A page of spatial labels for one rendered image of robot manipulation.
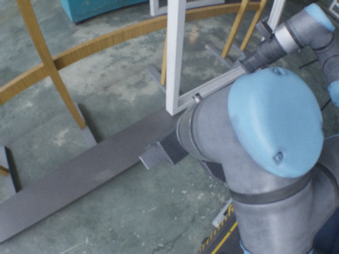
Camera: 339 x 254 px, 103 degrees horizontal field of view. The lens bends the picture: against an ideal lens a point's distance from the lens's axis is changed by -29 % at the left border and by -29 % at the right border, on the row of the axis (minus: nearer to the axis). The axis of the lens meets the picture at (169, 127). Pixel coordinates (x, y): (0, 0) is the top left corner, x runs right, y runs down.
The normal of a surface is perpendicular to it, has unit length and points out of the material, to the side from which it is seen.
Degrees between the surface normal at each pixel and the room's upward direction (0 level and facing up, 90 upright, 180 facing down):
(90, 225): 0
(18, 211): 0
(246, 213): 79
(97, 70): 0
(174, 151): 24
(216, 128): 86
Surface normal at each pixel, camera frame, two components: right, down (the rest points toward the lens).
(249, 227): -0.84, 0.28
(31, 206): 0.11, -0.47
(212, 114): -0.95, -0.22
